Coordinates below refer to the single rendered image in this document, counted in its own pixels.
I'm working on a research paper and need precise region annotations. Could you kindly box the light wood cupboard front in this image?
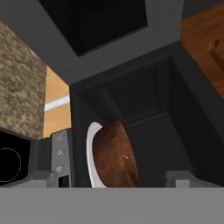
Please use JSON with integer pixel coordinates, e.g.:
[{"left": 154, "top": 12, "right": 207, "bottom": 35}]
[{"left": 42, "top": 65, "right": 72, "bottom": 139}]

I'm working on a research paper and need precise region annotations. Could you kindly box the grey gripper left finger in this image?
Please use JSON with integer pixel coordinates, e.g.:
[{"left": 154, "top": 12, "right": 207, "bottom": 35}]
[{"left": 3, "top": 170, "right": 60, "bottom": 188}]

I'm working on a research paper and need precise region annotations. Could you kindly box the brown wooden bowl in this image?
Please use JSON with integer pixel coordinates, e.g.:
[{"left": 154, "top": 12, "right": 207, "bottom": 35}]
[{"left": 92, "top": 118, "right": 140, "bottom": 188}]

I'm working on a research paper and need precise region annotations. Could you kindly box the dark wood cupboard handle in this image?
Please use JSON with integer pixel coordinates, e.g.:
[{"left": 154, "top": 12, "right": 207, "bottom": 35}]
[{"left": 208, "top": 38, "right": 224, "bottom": 71}]

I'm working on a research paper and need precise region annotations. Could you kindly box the dark wood cupboard door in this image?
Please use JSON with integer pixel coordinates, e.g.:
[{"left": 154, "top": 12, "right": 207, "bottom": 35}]
[{"left": 179, "top": 2, "right": 224, "bottom": 102}]

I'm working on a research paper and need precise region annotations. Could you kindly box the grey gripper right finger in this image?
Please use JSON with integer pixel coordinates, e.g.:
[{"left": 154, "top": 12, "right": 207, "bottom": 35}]
[{"left": 164, "top": 170, "right": 222, "bottom": 188}]

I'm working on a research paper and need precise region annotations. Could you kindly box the white cupboard handle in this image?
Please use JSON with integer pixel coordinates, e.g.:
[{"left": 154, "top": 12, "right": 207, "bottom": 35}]
[{"left": 44, "top": 94, "right": 71, "bottom": 112}]

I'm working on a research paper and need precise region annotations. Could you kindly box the dark grey microwave oven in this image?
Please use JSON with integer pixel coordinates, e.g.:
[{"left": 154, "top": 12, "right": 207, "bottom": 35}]
[{"left": 69, "top": 39, "right": 224, "bottom": 188}]

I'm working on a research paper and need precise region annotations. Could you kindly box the white microwave turntable plate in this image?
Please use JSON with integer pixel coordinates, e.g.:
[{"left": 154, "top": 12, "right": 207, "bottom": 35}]
[{"left": 85, "top": 121, "right": 107, "bottom": 188}]

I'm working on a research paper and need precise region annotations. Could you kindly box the black hob with grey panel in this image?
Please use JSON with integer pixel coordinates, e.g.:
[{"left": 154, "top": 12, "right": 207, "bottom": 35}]
[{"left": 0, "top": 128, "right": 74, "bottom": 188}]

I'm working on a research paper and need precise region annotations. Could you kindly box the dark grey microwave door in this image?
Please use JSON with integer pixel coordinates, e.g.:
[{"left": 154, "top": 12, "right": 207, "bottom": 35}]
[{"left": 0, "top": 0, "right": 186, "bottom": 86}]

